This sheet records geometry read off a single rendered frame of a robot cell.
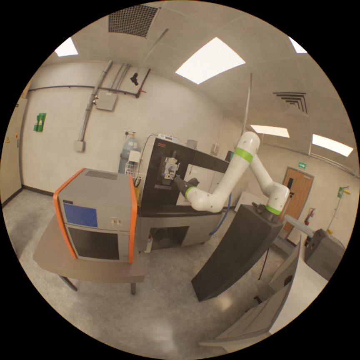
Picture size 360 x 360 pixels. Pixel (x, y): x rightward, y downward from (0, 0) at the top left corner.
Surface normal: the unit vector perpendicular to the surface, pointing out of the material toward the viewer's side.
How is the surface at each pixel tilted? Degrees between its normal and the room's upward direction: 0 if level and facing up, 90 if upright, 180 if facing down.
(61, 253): 0
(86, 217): 90
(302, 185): 90
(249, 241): 90
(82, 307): 0
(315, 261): 90
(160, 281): 0
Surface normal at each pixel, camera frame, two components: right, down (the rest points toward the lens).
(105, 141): 0.43, 0.33
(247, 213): -0.93, -0.20
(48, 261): 0.28, -0.93
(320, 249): -0.86, -0.14
